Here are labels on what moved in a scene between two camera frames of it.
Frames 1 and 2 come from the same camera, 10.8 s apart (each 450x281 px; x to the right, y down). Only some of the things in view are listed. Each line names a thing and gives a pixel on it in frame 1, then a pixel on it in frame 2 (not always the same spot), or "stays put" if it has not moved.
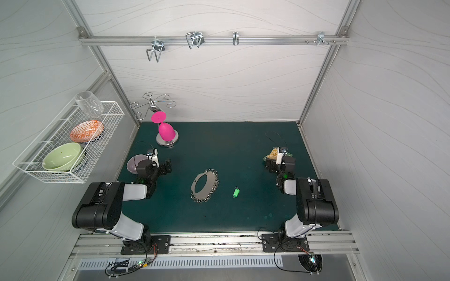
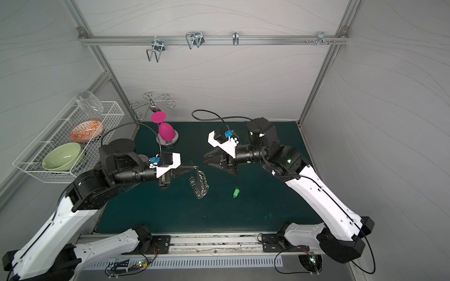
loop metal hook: x=195 y=38 stays put
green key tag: x=236 y=192 stays put
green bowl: x=63 y=157 stays put
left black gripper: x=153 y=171 to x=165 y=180
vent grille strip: x=181 y=263 stays put
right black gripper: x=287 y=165 to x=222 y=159
